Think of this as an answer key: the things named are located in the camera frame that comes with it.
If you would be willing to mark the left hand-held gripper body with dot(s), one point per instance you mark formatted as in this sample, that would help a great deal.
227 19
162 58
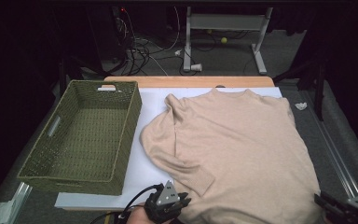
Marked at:
161 208

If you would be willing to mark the beige knit sweater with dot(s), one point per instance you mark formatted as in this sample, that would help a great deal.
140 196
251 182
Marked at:
236 149

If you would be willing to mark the green woven basket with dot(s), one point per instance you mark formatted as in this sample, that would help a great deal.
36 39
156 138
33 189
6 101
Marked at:
87 137

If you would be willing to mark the person's left hand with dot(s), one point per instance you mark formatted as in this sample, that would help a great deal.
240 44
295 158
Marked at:
138 217

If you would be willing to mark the crumpled white paper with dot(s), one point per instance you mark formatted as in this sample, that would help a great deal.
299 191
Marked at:
300 106

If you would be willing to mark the black metal stand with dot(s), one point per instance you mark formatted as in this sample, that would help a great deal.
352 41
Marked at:
318 90

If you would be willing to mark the white floor plug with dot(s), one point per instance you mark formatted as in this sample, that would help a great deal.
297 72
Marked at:
196 67

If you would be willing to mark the small white adapter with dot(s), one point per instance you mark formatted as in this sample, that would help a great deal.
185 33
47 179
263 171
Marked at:
177 53

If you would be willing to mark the yellow tennis ball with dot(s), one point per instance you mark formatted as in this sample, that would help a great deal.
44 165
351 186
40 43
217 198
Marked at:
224 40

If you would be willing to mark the black computer tower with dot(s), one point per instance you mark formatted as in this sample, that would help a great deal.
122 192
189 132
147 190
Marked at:
118 31

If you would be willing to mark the long aluminium rail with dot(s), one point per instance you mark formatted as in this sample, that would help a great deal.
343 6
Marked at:
335 152

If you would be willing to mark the short aluminium rail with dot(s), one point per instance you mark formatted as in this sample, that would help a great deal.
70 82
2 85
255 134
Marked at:
15 199

